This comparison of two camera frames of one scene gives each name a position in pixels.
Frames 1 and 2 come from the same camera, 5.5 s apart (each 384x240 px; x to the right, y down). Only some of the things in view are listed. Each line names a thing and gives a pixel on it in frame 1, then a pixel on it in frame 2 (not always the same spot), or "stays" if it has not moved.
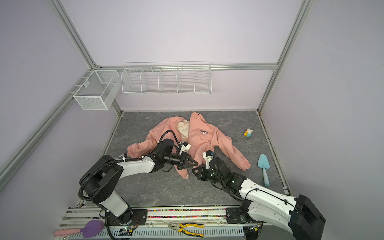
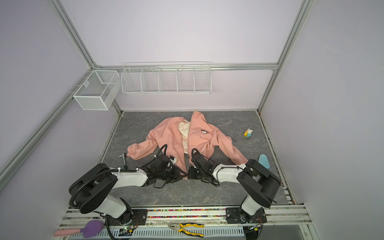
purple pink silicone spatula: (92, 229) stays
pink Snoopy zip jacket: (200, 136) stays
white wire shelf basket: (166, 78) stays
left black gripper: (183, 162) → (176, 176)
